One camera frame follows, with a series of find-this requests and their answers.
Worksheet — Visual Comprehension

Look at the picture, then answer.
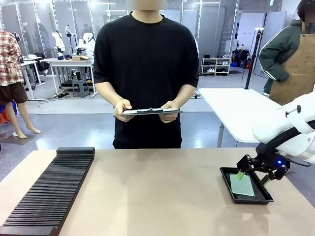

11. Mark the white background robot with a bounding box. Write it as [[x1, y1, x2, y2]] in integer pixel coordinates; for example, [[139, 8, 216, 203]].
[[74, 32, 96, 56], [52, 29, 66, 60]]

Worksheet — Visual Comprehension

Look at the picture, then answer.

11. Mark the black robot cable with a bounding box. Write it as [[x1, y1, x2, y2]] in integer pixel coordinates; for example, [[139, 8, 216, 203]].
[[255, 124, 312, 168]]

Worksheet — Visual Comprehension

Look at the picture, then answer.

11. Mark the black slotted PCB rack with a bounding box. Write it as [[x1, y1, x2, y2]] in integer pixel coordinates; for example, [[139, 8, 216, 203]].
[[0, 147, 96, 236]]

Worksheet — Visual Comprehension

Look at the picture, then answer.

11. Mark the black plastic tray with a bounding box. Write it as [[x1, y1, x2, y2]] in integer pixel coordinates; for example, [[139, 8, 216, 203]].
[[219, 167, 275, 205]]

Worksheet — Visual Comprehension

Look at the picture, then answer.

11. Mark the person's left hand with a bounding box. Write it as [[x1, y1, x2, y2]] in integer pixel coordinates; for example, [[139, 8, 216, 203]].
[[159, 100, 180, 124]]

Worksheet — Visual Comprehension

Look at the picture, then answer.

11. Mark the grey floor mat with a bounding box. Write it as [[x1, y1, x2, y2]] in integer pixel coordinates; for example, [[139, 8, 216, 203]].
[[0, 133, 38, 146]]

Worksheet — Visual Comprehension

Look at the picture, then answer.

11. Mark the small white background desk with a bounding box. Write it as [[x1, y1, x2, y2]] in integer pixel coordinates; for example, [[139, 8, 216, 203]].
[[20, 54, 47, 87]]

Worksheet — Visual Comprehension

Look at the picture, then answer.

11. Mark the person's right hand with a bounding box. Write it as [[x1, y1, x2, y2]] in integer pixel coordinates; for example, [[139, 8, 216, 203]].
[[114, 98, 134, 122]]

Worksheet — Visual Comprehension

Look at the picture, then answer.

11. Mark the grey plastic stool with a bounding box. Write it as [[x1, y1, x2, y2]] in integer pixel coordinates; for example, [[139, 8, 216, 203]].
[[71, 70, 91, 98]]

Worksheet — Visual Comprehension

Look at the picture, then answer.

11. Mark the mannequin in plaid shirt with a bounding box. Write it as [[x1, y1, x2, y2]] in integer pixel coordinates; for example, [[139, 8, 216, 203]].
[[0, 27, 42, 140]]

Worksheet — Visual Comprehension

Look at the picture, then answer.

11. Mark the person in brown apron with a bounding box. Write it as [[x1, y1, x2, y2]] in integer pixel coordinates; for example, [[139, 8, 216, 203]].
[[258, 0, 315, 106]]

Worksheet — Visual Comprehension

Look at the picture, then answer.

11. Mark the person in black t-shirt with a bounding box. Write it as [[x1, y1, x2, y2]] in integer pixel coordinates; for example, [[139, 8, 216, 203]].
[[93, 9, 200, 149]]

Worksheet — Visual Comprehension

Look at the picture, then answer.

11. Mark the black clipboard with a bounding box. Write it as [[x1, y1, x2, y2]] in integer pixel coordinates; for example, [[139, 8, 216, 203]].
[[119, 107, 184, 117]]

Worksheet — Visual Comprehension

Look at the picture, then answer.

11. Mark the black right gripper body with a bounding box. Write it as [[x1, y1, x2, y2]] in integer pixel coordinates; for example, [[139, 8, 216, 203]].
[[236, 151, 290, 181]]

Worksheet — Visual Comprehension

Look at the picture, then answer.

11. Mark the green PCB board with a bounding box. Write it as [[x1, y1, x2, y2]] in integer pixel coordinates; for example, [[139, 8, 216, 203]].
[[229, 172, 255, 198]]

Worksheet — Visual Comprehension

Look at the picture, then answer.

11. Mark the white shoe rack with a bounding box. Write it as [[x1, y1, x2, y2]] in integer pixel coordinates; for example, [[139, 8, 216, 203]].
[[200, 57, 232, 77]]

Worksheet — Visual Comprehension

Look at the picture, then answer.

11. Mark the white background workbench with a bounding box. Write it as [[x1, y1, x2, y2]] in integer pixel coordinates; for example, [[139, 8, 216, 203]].
[[40, 57, 96, 98]]

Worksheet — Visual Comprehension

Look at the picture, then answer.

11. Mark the person's left forearm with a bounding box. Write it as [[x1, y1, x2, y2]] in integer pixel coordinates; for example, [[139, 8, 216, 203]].
[[173, 83, 199, 109]]

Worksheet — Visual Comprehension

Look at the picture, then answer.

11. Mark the dark bags pile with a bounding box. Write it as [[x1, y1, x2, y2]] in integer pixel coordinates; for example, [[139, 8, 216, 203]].
[[231, 48, 252, 69]]

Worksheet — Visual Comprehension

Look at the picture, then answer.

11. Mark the black tripod pole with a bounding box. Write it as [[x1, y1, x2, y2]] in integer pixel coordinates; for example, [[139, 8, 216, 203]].
[[244, 27, 264, 90]]

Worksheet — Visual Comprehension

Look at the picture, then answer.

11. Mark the person's right forearm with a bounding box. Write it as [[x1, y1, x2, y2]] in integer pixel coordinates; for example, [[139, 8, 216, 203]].
[[94, 81, 126, 106]]

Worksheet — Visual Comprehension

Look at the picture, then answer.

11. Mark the white side table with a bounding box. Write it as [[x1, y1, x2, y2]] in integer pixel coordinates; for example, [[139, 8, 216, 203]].
[[197, 87, 296, 143]]

